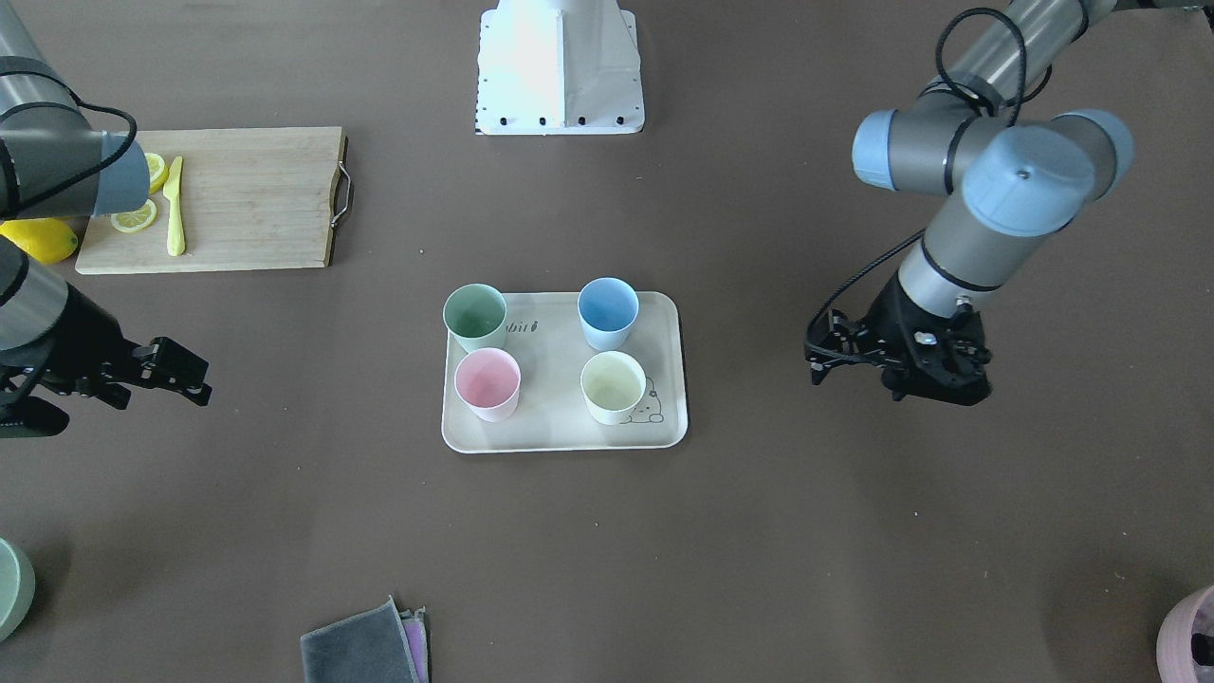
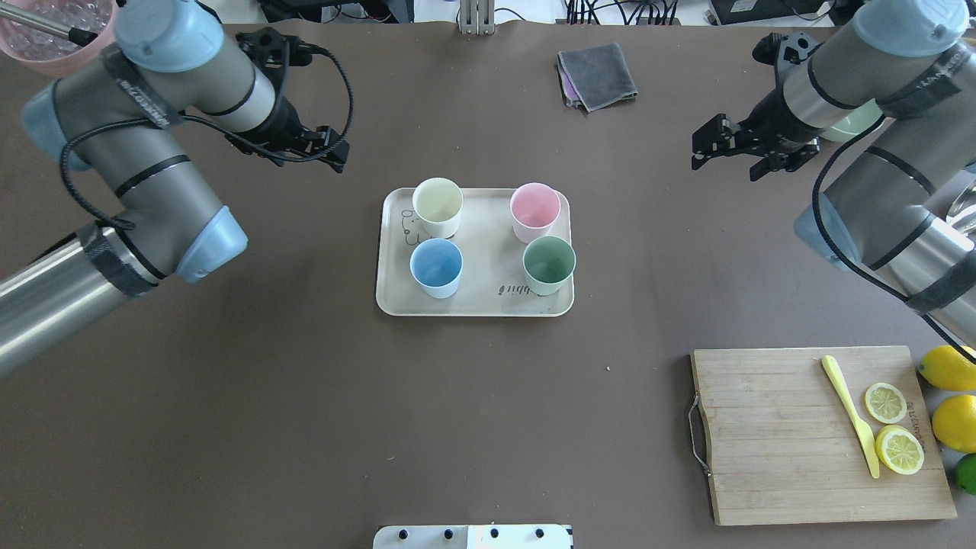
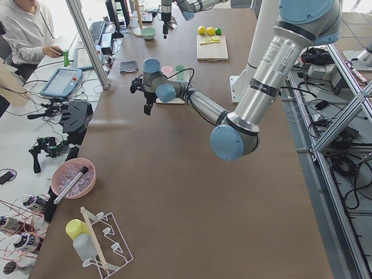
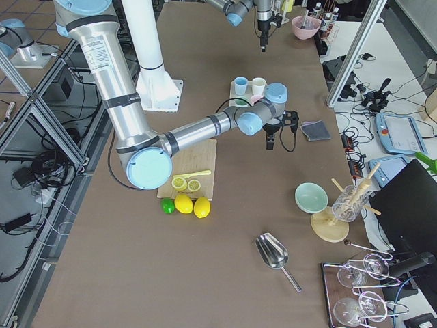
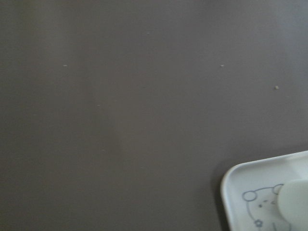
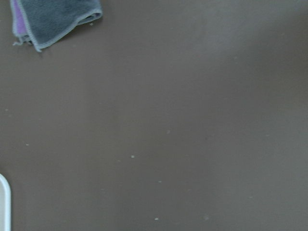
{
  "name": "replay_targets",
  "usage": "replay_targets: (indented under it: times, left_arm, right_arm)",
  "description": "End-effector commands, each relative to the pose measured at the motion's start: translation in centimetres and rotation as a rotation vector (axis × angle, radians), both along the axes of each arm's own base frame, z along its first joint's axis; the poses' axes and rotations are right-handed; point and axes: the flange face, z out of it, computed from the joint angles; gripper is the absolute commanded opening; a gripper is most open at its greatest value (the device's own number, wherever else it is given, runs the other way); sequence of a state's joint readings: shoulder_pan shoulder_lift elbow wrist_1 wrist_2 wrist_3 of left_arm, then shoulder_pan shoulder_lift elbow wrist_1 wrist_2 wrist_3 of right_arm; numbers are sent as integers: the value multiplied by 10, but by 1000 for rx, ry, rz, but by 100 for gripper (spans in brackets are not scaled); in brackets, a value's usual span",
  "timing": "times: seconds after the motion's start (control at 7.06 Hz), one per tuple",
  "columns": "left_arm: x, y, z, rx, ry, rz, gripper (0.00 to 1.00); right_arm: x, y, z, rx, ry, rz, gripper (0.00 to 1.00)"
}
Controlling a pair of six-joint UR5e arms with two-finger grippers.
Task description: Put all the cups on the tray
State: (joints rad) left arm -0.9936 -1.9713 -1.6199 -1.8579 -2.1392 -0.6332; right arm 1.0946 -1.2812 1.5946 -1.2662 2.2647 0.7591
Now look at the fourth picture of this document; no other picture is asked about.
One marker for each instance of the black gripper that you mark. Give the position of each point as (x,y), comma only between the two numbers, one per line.
(263,27)
(271,130)

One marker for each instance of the pink cup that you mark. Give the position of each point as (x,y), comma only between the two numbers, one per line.
(255,98)

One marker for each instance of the cream cup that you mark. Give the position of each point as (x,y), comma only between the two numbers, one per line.
(258,85)

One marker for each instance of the green cup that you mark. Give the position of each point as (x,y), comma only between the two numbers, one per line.
(241,102)

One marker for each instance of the blue cup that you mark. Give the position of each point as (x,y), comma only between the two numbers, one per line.
(240,85)

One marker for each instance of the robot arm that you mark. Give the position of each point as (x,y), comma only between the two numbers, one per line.
(235,11)
(146,155)

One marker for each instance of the dark glass tray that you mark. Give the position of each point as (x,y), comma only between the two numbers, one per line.
(334,291)

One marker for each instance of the metal tube tool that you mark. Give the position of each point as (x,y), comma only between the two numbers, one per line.
(304,19)

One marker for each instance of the yellow cup on rack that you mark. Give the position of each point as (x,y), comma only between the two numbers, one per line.
(287,5)

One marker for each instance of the grey cloth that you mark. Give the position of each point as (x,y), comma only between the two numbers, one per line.
(315,131)

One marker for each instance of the pink bowl with ice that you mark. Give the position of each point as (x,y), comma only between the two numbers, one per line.
(311,27)

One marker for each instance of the wooden cutting board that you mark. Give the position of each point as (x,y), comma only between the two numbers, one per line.
(200,157)

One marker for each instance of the green bowl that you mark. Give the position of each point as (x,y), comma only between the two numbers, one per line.
(311,198)

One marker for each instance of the yellow plastic knife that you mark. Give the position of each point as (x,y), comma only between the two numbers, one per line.
(192,174)

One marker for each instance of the lemon slice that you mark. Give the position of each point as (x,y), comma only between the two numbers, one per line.
(179,183)
(193,185)

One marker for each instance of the yellow lemon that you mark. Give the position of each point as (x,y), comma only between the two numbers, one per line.
(202,207)
(183,204)

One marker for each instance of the clear glass on stand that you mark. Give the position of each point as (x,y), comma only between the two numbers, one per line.
(349,204)

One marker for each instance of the wooden stand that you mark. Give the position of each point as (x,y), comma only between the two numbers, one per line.
(332,223)

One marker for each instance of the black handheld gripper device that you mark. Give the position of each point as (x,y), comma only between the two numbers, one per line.
(376,101)

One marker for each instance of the metal scoop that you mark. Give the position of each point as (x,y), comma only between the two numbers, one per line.
(275,255)

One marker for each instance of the green lime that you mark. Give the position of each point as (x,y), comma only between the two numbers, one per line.
(167,205)

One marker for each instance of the blue teach pendant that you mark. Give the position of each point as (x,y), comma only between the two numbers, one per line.
(399,134)

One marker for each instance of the black monitor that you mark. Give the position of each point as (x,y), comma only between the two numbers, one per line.
(408,209)

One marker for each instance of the wine glass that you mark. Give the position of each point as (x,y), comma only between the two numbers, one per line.
(367,309)
(376,266)
(350,276)

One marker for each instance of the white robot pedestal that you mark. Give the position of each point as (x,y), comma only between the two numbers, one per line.
(158,91)

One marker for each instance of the aluminium frame post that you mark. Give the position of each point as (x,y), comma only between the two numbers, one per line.
(373,13)

